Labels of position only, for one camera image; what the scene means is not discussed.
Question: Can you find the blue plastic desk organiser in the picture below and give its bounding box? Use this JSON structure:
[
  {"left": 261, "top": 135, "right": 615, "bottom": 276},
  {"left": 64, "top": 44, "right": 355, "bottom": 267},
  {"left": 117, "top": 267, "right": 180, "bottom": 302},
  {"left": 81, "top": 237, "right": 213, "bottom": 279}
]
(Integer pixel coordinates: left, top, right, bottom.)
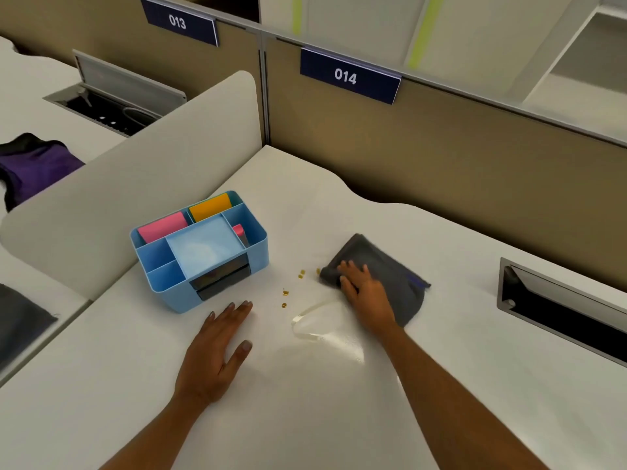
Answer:
[{"left": 129, "top": 190, "right": 269, "bottom": 314}]

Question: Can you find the blue number sign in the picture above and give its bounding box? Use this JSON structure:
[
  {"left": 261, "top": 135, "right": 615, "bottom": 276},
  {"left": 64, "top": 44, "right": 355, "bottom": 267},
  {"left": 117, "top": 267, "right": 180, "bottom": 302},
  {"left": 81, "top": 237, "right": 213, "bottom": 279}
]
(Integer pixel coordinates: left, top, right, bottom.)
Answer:
[
  {"left": 140, "top": 0, "right": 219, "bottom": 47},
  {"left": 299, "top": 47, "right": 402, "bottom": 105}
]

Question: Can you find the pink sticky note pad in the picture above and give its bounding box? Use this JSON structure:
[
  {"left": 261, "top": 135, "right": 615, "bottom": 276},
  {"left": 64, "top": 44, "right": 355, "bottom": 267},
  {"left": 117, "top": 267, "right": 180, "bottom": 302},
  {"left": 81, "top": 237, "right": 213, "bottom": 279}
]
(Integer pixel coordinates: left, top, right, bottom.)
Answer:
[{"left": 137, "top": 211, "right": 190, "bottom": 244}]

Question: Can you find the clear plastic strip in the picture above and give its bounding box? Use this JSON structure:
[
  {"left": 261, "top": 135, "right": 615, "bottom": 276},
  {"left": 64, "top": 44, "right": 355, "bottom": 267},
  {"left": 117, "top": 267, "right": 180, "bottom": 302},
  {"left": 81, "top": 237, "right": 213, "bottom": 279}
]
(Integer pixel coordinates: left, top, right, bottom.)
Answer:
[{"left": 291, "top": 297, "right": 340, "bottom": 341}]

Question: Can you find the orange sticky note pad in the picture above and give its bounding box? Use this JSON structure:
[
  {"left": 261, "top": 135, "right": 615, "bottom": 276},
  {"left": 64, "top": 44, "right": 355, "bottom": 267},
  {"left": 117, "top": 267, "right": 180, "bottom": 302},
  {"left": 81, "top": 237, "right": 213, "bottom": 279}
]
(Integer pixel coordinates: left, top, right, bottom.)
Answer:
[{"left": 188, "top": 193, "right": 232, "bottom": 224}]

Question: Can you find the dark grey cloth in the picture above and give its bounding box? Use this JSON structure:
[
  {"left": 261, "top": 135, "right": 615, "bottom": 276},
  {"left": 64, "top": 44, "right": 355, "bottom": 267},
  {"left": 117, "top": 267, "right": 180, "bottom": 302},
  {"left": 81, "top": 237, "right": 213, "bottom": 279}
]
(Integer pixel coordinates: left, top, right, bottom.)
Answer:
[{"left": 318, "top": 233, "right": 432, "bottom": 329}]

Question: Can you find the white desk divider panel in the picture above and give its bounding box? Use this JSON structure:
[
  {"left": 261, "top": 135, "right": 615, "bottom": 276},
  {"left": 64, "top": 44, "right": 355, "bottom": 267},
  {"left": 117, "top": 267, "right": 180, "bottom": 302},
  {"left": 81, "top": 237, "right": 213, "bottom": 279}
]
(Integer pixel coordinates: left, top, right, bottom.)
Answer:
[{"left": 0, "top": 70, "right": 265, "bottom": 302}]

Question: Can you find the person's left forearm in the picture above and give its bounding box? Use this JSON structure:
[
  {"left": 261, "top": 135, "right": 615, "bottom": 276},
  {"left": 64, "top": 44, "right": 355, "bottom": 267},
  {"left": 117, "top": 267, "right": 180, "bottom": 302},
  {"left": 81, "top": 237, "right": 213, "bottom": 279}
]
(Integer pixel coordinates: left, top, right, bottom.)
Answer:
[{"left": 98, "top": 386, "right": 217, "bottom": 470}]

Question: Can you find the person's right forearm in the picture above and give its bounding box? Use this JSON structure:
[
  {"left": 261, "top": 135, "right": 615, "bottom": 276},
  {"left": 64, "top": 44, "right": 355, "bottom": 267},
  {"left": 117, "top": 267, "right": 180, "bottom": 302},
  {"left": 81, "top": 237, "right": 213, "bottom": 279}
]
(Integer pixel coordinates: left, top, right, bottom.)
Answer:
[{"left": 373, "top": 320, "right": 550, "bottom": 470}]

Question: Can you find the beige partition panel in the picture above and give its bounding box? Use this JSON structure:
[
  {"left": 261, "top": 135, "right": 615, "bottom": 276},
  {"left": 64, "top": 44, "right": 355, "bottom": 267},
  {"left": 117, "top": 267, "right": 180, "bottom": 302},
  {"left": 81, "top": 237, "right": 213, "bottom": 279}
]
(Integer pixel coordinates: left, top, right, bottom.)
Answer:
[
  {"left": 265, "top": 38, "right": 627, "bottom": 290},
  {"left": 0, "top": 0, "right": 263, "bottom": 147}
]

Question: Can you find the person's right hand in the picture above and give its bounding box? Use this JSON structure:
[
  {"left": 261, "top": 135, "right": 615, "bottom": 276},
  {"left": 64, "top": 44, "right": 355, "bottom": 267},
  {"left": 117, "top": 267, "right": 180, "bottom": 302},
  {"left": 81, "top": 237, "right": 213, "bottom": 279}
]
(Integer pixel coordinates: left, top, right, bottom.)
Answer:
[{"left": 338, "top": 260, "right": 397, "bottom": 334}]

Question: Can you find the silver desk cable box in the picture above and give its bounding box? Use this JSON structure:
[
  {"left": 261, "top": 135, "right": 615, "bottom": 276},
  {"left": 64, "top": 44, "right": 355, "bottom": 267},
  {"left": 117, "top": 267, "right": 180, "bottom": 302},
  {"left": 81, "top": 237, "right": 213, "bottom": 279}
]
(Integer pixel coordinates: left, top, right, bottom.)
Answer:
[{"left": 497, "top": 257, "right": 627, "bottom": 369}]

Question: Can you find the silver cable box open lid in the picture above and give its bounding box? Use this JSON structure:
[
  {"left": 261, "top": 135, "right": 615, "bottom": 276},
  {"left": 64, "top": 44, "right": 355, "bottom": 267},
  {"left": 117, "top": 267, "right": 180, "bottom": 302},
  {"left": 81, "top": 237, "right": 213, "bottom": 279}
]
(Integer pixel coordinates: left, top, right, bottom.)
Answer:
[{"left": 42, "top": 49, "right": 187, "bottom": 138}]

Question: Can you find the purple and black garment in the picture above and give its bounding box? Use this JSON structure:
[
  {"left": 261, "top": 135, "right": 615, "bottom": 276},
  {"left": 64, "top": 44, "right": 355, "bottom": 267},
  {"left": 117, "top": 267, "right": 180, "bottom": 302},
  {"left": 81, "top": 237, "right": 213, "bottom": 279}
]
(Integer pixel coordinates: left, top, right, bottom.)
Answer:
[{"left": 0, "top": 133, "right": 86, "bottom": 212}]

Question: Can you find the person's left hand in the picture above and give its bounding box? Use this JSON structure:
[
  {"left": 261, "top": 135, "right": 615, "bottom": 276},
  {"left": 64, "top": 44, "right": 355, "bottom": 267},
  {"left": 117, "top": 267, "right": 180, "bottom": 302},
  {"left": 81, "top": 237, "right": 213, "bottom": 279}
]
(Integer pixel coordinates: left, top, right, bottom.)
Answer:
[{"left": 175, "top": 301, "right": 253, "bottom": 405}]

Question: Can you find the grey fabric piece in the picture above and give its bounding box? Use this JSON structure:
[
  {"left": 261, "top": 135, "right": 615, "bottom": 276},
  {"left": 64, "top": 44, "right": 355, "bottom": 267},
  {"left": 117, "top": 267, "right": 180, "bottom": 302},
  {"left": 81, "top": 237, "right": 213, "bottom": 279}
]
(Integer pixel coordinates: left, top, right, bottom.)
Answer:
[{"left": 0, "top": 283, "right": 59, "bottom": 373}]

